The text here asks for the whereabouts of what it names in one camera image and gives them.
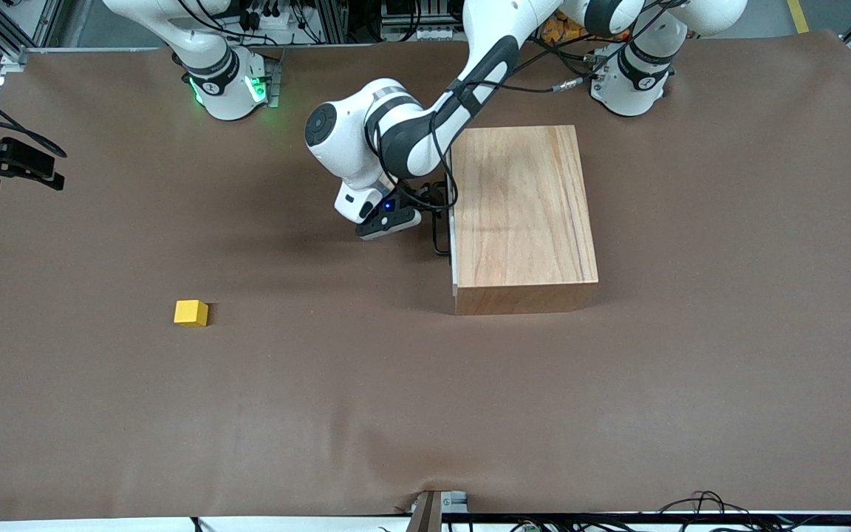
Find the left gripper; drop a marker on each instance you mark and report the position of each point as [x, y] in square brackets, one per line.
[433, 196]

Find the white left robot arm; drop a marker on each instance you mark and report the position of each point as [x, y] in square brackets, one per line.
[351, 148]

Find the light wooden drawer cabinet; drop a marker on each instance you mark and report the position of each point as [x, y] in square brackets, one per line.
[525, 214]

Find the small yellow block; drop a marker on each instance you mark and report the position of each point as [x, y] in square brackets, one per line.
[190, 312]

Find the white power strip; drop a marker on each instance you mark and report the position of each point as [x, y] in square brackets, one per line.
[414, 33]

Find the bag of orange items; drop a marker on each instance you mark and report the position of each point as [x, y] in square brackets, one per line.
[562, 29]

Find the brown paper table cover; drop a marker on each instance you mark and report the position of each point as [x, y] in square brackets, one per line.
[322, 406]

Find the grey metal table bracket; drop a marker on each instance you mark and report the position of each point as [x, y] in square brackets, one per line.
[433, 510]

